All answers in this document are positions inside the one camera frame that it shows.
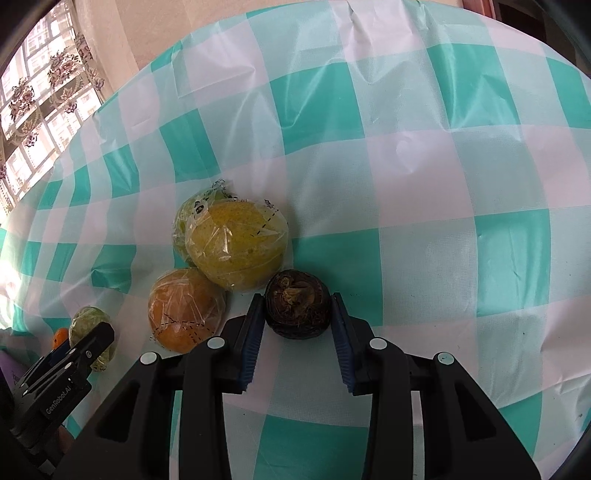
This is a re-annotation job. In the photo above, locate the small orange tangerine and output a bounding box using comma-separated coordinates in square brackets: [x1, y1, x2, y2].
[52, 328, 69, 350]

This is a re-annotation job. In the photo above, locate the green fruit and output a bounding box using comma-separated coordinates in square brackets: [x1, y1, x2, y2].
[171, 179, 233, 267]
[68, 305, 117, 373]

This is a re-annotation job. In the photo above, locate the orange fruit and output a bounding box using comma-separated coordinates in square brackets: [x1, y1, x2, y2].
[148, 268, 226, 354]

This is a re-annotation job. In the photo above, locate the dark brown round fruit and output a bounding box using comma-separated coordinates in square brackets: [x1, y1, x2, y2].
[264, 269, 332, 340]

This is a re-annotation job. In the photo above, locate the yellow-green pear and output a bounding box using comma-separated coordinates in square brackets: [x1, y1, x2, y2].
[185, 199, 288, 292]

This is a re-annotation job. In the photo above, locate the purple cardboard box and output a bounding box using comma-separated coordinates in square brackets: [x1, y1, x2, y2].
[0, 348, 30, 387]

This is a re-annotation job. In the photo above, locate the teal white checkered tablecloth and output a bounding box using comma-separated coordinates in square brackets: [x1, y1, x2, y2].
[1, 1, 590, 477]

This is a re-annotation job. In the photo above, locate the floral lace curtain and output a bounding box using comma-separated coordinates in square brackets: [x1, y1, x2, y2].
[1, 1, 108, 218]

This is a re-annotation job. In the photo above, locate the red wooden door frame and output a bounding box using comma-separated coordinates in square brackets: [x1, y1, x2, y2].
[462, 0, 497, 19]

